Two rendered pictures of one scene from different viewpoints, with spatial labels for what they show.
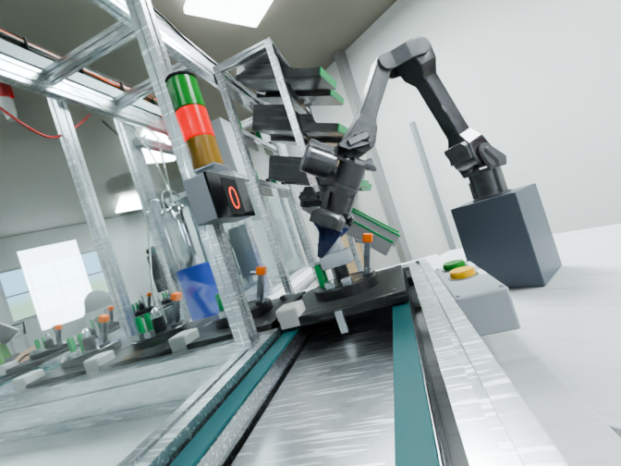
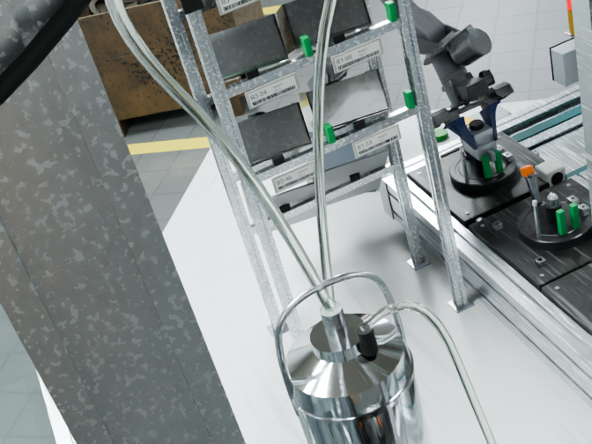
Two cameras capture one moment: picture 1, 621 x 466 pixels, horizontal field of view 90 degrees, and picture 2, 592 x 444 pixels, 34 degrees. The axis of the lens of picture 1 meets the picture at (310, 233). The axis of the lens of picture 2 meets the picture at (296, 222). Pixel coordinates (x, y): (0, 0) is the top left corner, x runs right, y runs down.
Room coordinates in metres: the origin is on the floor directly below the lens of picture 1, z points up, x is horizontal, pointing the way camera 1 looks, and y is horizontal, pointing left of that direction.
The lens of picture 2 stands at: (1.83, 1.26, 2.09)
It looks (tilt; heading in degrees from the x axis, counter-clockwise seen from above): 33 degrees down; 241
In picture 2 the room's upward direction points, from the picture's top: 17 degrees counter-clockwise
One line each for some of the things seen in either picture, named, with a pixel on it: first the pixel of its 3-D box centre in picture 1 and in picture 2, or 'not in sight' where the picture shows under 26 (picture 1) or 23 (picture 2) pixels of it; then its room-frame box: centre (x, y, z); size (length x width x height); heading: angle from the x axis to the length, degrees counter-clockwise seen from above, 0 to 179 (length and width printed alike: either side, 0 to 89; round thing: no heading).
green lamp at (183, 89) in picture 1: (186, 97); not in sight; (0.51, 0.13, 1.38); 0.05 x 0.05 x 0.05
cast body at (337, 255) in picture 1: (329, 251); (481, 138); (0.66, -0.03, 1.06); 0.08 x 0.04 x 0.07; 75
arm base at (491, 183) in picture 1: (487, 184); not in sight; (0.72, -0.43, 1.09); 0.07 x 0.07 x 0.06; 38
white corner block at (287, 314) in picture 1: (291, 314); (551, 173); (0.59, 0.08, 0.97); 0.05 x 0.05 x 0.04; 75
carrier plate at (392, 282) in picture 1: (348, 293); (484, 177); (0.66, -0.04, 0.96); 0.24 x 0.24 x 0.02; 75
